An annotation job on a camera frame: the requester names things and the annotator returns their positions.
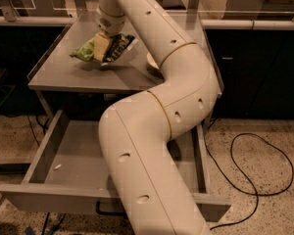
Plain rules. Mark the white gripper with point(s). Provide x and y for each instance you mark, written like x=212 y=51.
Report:
x=110 y=24

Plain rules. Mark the green jalapeno chip bag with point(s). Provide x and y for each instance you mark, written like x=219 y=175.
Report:
x=120 y=43

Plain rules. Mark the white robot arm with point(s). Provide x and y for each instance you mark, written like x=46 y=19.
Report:
x=153 y=193

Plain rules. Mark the grey open drawer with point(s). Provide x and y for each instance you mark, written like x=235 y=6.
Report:
x=84 y=179

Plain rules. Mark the grey cabinet table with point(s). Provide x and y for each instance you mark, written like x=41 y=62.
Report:
x=78 y=62

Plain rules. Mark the black drawer handle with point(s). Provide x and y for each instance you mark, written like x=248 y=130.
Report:
x=113 y=208

